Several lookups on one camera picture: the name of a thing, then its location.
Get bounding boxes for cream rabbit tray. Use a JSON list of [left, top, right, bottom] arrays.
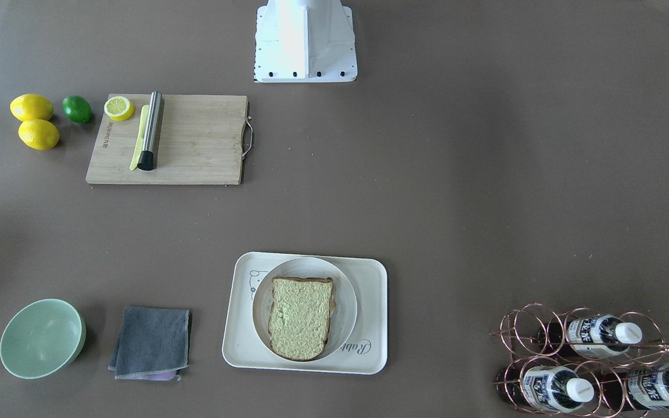
[[221, 251, 388, 374]]

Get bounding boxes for yellow lemon upper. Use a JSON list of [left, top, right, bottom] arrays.
[[9, 93, 53, 122]]

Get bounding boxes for copper wire bottle rack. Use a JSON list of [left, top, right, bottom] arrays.
[[492, 302, 669, 417]]

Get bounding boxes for steel muddler black tip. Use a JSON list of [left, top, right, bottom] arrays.
[[137, 91, 164, 170]]

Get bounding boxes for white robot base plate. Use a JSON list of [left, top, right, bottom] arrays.
[[253, 1, 358, 83]]

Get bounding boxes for yellow lemon lower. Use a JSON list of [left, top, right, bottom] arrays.
[[18, 119, 59, 150]]

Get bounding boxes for grey folded cloth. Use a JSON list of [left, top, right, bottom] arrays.
[[108, 307, 192, 381]]

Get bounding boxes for green lime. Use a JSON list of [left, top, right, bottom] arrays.
[[62, 95, 92, 124]]

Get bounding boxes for bread slice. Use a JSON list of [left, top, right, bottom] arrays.
[[268, 277, 334, 362]]

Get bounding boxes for half lemon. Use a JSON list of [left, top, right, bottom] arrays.
[[103, 96, 135, 121]]

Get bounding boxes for tea bottle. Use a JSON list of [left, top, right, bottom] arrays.
[[600, 363, 669, 411], [533, 314, 643, 361], [494, 366, 595, 413]]

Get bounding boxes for bamboo cutting board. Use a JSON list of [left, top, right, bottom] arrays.
[[86, 93, 249, 185]]

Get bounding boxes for mint green bowl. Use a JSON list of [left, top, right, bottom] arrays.
[[0, 298, 86, 379]]

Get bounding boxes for yellow lemon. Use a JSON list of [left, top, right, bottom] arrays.
[[9, 93, 53, 122], [18, 119, 59, 150]]

